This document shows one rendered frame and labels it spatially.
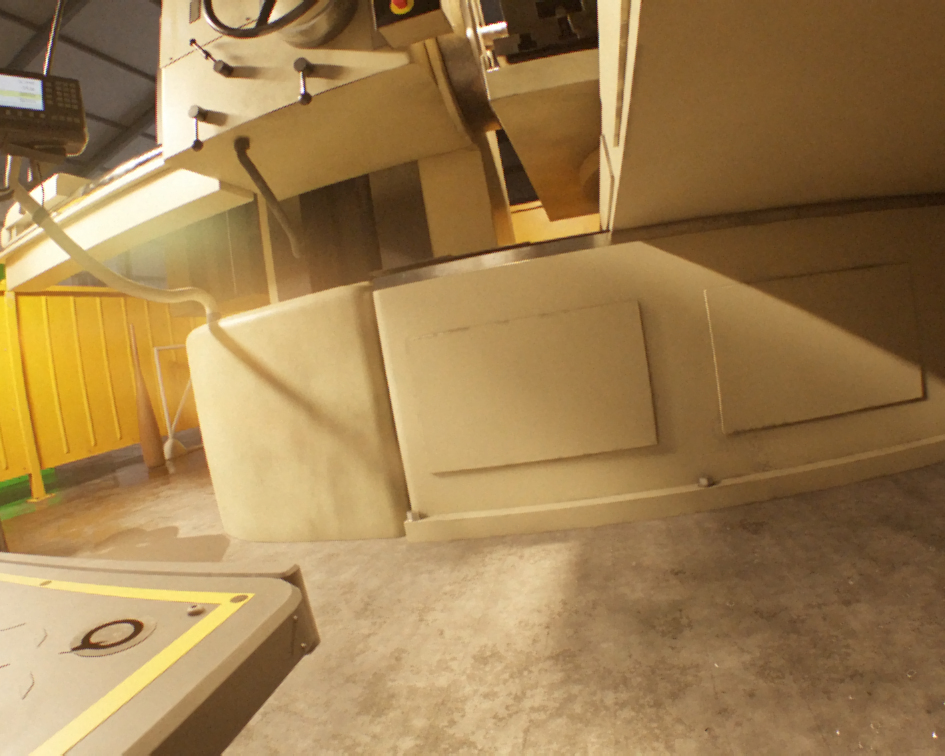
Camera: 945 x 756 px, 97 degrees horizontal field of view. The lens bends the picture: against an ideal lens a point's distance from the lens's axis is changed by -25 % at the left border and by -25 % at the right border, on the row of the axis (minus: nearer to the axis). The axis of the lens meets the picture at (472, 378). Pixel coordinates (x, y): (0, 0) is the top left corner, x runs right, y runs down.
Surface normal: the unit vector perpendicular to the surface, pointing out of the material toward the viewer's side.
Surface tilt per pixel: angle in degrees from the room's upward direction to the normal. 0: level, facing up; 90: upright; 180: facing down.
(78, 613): 0
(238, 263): 90
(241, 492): 90
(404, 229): 90
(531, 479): 90
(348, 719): 0
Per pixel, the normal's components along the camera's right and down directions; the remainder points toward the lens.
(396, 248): -0.22, 0.10
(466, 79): -0.01, 0.82
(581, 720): -0.17, -0.98
